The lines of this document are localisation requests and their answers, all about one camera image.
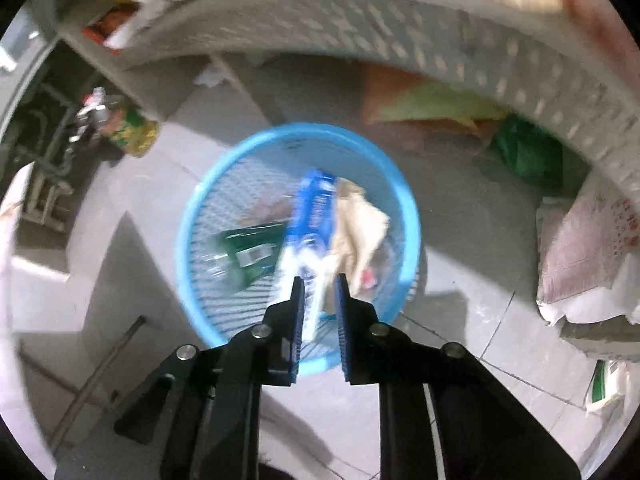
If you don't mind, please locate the clear plastic bag red print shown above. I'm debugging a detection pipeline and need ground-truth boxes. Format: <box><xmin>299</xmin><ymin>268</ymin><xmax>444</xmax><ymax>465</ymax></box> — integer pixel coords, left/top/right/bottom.
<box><xmin>356</xmin><ymin>234</ymin><xmax>401</xmax><ymax>304</ymax></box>

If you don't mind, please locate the blue toothpaste box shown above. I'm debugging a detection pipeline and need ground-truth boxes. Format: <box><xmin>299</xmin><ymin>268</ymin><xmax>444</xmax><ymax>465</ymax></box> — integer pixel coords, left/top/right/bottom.
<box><xmin>270</xmin><ymin>168</ymin><xmax>337</xmax><ymax>344</ymax></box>

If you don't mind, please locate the green plastic bottle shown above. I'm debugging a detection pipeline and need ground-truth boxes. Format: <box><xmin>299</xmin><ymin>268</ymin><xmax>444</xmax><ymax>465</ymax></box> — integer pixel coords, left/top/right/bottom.
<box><xmin>203</xmin><ymin>222</ymin><xmax>288</xmax><ymax>294</ymax></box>

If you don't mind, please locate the torn brown paper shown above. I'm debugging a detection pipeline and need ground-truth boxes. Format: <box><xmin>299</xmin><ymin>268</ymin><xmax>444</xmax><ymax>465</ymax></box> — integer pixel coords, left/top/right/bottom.
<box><xmin>322</xmin><ymin>178</ymin><xmax>390</xmax><ymax>316</ymax></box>

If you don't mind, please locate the blue plastic waste basket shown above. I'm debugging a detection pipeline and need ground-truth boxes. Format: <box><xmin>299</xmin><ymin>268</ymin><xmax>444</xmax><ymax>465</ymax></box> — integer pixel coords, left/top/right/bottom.
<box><xmin>176</xmin><ymin>122</ymin><xmax>421</xmax><ymax>375</ymax></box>

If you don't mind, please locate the cooking oil bottle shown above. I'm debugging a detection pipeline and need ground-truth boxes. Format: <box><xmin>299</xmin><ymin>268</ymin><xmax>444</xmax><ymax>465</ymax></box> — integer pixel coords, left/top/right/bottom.
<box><xmin>75</xmin><ymin>87</ymin><xmax>160</xmax><ymax>158</ymax></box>

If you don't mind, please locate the floral tablecloth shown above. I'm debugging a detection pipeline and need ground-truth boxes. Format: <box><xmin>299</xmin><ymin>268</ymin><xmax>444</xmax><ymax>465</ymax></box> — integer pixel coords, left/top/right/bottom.
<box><xmin>1</xmin><ymin>164</ymin><xmax>39</xmax><ymax>462</ymax></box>

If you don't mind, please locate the perforated metal shelf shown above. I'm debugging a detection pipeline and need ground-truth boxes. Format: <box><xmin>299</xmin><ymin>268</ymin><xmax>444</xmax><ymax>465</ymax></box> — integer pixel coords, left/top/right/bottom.
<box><xmin>58</xmin><ymin>0</ymin><xmax>639</xmax><ymax>200</ymax></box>

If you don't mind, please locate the red book on shelf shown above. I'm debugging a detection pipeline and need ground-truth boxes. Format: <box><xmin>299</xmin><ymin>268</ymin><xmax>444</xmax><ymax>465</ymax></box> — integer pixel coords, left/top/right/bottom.
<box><xmin>82</xmin><ymin>0</ymin><xmax>140</xmax><ymax>53</ymax></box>

